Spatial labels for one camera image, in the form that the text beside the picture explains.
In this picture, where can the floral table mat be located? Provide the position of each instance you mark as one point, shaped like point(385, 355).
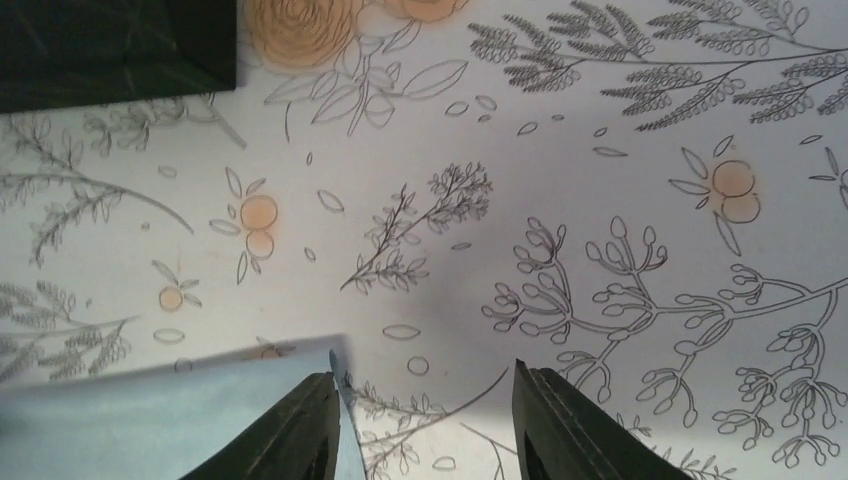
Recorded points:
point(647, 197)

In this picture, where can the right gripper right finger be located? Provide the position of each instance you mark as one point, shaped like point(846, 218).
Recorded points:
point(562, 435)

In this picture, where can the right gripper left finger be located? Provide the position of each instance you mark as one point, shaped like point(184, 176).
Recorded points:
point(297, 438)

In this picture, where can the black glasses case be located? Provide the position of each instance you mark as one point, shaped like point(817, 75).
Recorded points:
point(61, 54)

